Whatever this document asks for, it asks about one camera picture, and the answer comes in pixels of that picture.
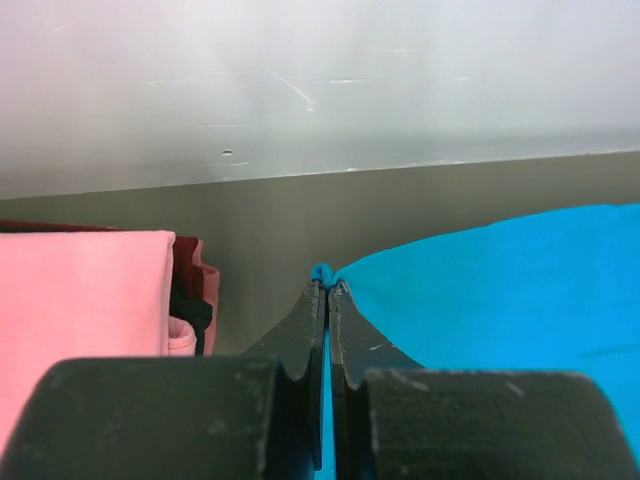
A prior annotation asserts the blue t shirt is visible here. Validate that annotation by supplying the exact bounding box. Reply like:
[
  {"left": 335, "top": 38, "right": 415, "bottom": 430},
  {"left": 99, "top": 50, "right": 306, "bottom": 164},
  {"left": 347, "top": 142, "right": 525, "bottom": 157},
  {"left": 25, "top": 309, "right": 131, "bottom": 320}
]
[{"left": 309, "top": 202, "right": 640, "bottom": 480}]

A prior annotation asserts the dark red folded t shirt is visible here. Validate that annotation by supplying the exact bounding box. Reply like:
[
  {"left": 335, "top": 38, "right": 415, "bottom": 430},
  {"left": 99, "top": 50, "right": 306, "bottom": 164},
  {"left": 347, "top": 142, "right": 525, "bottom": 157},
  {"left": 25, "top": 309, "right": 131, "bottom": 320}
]
[{"left": 0, "top": 219, "right": 201, "bottom": 306}]

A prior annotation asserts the pink folded t shirt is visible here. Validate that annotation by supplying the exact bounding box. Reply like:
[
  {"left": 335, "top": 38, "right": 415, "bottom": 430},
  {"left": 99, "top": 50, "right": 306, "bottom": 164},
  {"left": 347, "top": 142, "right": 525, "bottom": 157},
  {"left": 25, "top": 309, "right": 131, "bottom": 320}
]
[{"left": 1, "top": 231, "right": 196, "bottom": 441}]

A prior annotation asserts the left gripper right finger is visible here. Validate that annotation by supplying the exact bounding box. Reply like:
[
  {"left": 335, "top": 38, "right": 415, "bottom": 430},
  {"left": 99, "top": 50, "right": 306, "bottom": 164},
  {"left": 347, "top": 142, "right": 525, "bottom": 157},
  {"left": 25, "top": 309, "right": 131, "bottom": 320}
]
[{"left": 327, "top": 285, "right": 639, "bottom": 479}]

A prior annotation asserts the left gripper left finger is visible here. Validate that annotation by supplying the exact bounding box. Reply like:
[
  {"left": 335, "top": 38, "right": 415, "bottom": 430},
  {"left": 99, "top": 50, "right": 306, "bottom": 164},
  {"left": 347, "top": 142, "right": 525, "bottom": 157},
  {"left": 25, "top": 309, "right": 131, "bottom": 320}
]
[{"left": 1, "top": 282, "right": 326, "bottom": 479}]

